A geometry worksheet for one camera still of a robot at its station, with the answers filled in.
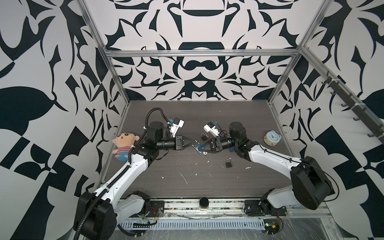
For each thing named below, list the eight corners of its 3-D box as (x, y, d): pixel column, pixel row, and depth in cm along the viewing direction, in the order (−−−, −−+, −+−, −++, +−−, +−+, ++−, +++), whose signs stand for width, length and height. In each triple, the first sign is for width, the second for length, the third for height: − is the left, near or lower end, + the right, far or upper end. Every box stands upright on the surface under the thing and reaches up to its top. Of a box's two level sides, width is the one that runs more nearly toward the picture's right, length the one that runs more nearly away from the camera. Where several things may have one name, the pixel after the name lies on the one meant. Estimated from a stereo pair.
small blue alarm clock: (269, 148, 97) (272, 145, 94) (260, 138, 102) (262, 134, 98) (282, 141, 100) (285, 138, 97) (272, 132, 105) (275, 128, 102)
